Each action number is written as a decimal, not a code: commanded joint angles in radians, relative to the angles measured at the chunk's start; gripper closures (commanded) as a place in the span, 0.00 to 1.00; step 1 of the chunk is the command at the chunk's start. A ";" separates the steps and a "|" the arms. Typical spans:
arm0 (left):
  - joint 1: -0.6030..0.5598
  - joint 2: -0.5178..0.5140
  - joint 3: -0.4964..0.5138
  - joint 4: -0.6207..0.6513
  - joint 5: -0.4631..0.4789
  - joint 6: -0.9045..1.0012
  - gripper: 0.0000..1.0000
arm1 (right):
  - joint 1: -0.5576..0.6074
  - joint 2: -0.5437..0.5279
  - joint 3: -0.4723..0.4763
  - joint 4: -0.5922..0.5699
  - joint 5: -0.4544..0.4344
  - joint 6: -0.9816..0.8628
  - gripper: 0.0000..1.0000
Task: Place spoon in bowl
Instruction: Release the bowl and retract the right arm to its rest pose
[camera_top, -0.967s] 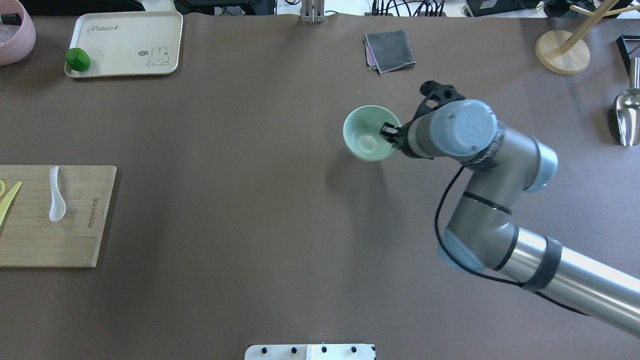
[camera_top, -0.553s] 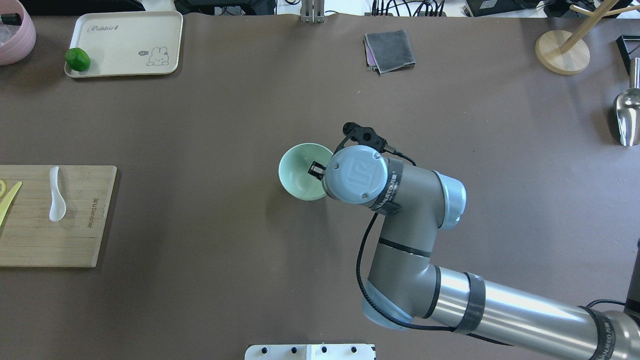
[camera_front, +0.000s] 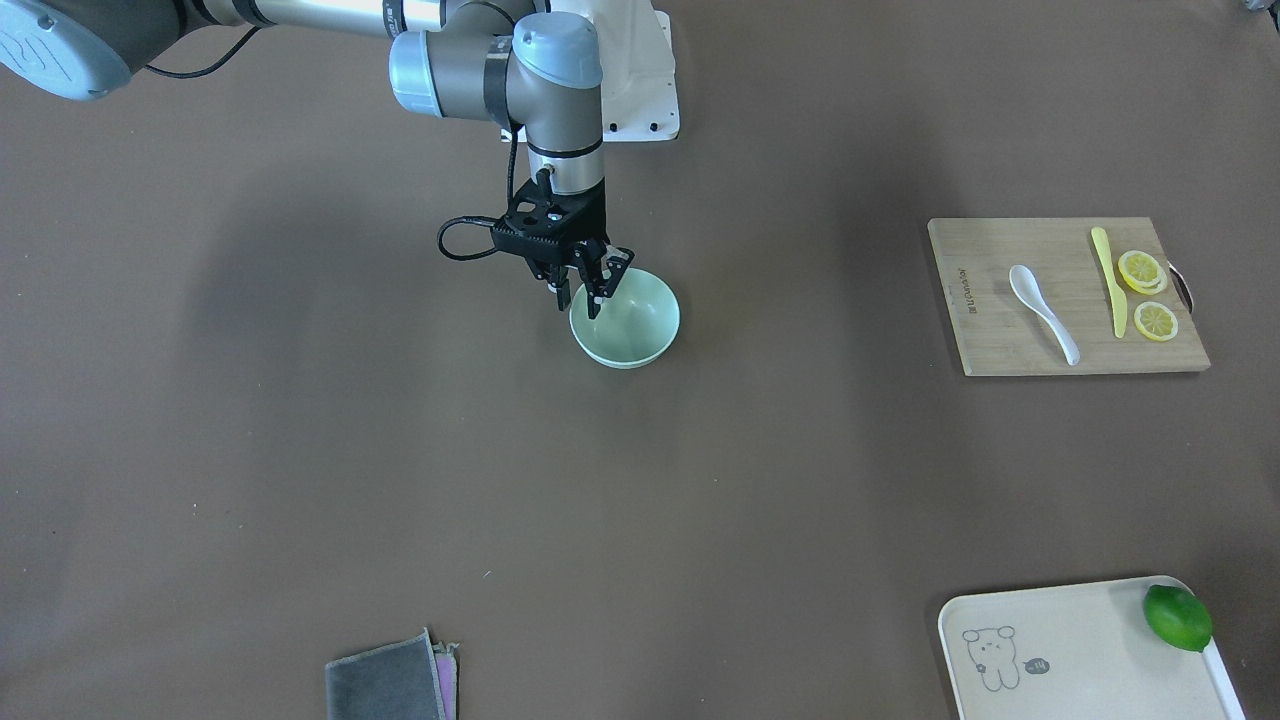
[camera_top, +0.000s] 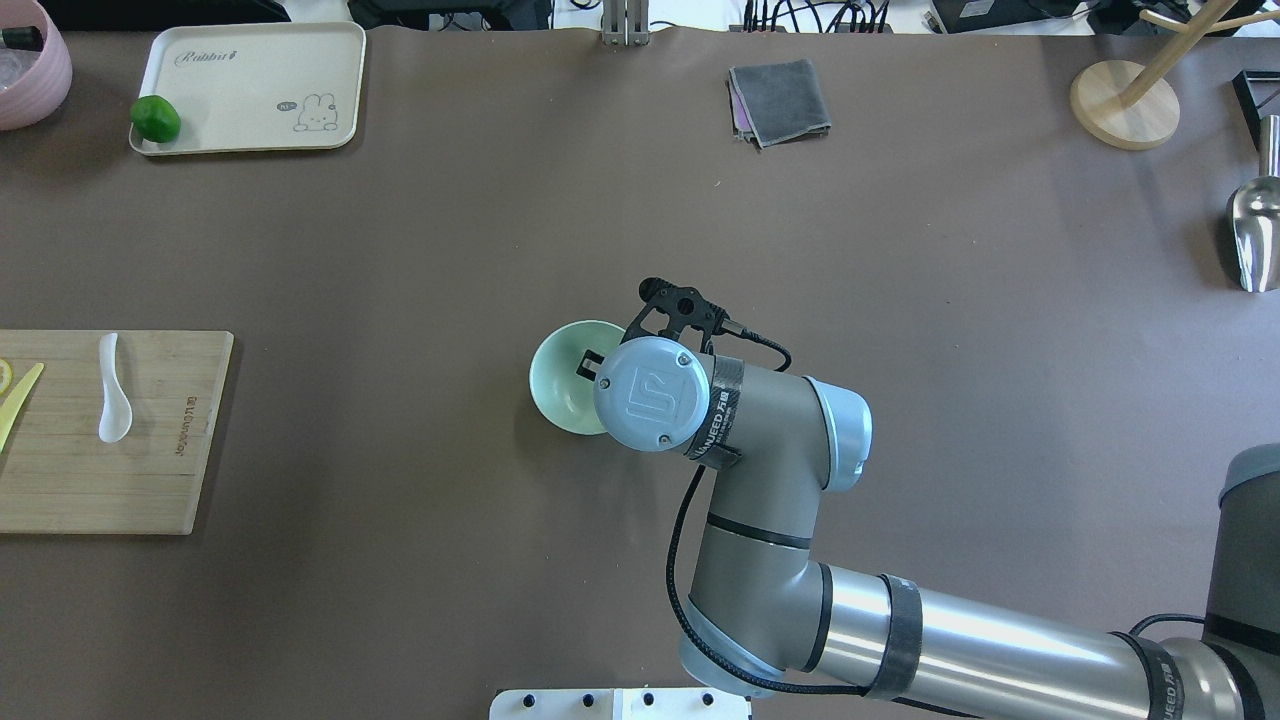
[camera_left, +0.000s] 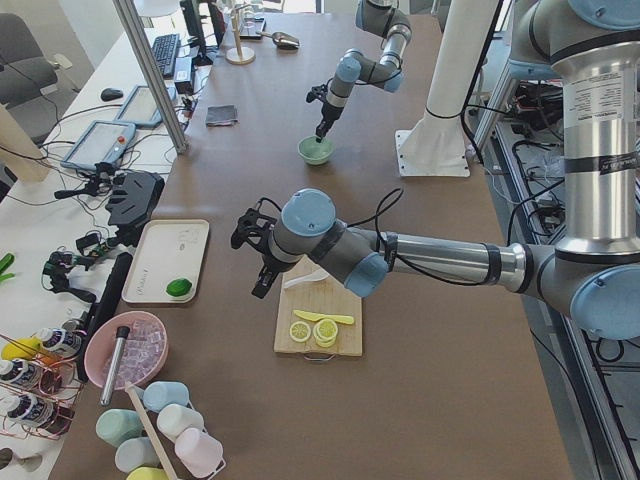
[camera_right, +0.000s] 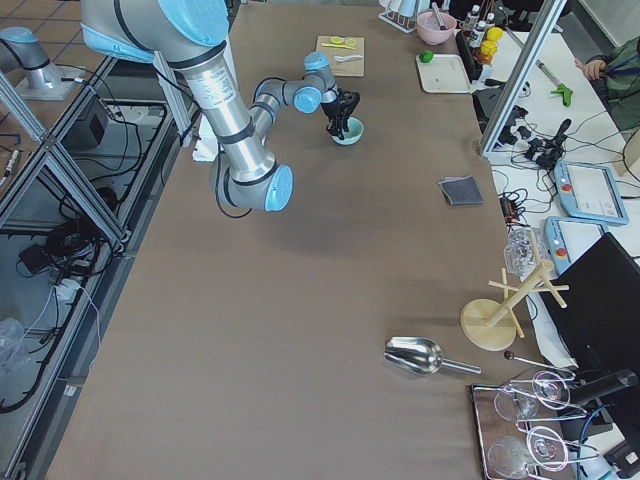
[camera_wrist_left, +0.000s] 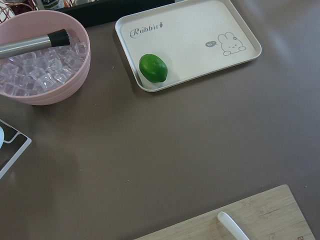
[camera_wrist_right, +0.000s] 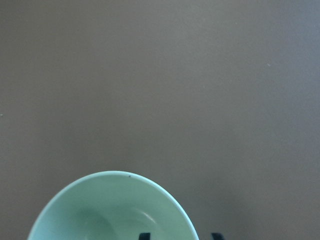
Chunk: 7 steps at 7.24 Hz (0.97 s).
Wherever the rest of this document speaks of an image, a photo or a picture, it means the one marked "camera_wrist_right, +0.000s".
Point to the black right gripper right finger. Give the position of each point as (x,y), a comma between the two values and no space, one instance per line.
(217,236)

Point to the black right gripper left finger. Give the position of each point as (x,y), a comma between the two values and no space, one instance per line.
(144,236)

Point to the light green bowl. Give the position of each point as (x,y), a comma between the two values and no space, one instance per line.
(113,205)

